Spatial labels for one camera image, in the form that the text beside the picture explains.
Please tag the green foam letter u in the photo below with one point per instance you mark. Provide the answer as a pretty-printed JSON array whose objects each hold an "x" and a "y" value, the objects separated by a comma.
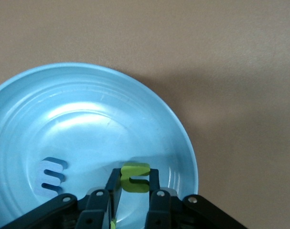
[{"x": 125, "y": 181}]

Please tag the blue foam letter m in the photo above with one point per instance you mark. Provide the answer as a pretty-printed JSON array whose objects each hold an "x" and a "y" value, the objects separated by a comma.
[{"x": 39, "y": 179}]

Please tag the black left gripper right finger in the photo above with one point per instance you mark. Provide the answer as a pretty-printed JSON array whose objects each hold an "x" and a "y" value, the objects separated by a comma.
[{"x": 164, "y": 210}]

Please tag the blue plate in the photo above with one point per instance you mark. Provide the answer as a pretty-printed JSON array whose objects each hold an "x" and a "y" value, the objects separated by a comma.
[{"x": 87, "y": 119}]

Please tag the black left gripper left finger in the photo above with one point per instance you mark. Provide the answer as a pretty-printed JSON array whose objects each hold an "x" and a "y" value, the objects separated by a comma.
[{"x": 94, "y": 207}]

